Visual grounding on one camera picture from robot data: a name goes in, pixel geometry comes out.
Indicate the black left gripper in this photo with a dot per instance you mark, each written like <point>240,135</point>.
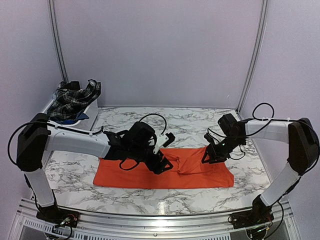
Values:
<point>159,168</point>

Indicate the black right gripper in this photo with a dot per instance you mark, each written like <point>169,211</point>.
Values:
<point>213,153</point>

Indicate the orange t-shirt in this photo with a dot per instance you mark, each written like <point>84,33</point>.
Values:
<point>188,172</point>

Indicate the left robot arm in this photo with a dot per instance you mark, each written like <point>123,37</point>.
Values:
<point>28,143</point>

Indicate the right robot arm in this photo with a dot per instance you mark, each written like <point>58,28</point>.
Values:
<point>294,141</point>

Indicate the white plastic laundry bin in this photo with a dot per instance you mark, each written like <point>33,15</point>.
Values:
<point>91,110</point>

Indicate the blue garment in bin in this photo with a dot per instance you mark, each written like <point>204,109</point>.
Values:
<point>79,117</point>

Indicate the black white plaid shirt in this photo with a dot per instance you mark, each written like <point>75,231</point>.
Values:
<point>69,98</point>

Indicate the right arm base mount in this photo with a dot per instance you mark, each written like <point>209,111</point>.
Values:
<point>247,218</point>

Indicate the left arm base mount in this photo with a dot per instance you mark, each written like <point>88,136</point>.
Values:
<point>60,217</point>

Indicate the right aluminium corner post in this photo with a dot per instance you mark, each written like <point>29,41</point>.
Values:
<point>255,53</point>

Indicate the aluminium front frame rail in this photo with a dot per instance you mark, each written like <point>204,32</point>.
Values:
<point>110,226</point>

